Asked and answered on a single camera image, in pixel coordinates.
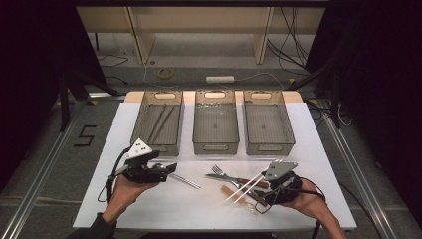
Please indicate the black metal stand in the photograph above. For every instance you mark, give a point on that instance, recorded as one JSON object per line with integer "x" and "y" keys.
{"x": 335, "y": 99}
{"x": 63, "y": 99}

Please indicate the smoky clear plastic bin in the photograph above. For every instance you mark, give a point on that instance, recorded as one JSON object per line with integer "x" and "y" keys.
{"x": 146, "y": 132}
{"x": 215, "y": 124}
{"x": 268, "y": 124}

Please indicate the person's left hand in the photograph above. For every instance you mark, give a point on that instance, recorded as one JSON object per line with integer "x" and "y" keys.
{"x": 124, "y": 195}

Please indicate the white power strip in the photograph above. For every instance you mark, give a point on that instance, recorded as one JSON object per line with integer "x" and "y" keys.
{"x": 219, "y": 79}

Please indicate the metal floor rail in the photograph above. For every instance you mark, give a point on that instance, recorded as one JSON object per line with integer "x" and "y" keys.
{"x": 40, "y": 176}
{"x": 358, "y": 166}

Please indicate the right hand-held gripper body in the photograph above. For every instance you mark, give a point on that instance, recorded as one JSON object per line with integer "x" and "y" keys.
{"x": 277, "y": 170}

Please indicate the dark curtain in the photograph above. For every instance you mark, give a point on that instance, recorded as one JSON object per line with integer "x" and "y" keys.
{"x": 381, "y": 83}
{"x": 30, "y": 66}

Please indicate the person's right hand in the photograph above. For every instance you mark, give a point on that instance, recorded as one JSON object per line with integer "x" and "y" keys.
{"x": 310, "y": 200}

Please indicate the metal spoon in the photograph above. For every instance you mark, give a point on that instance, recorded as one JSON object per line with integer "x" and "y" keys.
{"x": 185, "y": 181}

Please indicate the white table cover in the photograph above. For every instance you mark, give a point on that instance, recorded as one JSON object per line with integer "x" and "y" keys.
{"x": 199, "y": 212}

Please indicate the beige wooden desk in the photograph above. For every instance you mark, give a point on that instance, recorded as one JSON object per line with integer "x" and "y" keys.
{"x": 199, "y": 20}

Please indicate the yellow tape roll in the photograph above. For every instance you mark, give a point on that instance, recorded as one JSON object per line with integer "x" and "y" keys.
{"x": 160, "y": 73}

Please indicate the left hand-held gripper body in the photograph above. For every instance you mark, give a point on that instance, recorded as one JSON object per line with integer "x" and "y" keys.
{"x": 138, "y": 149}

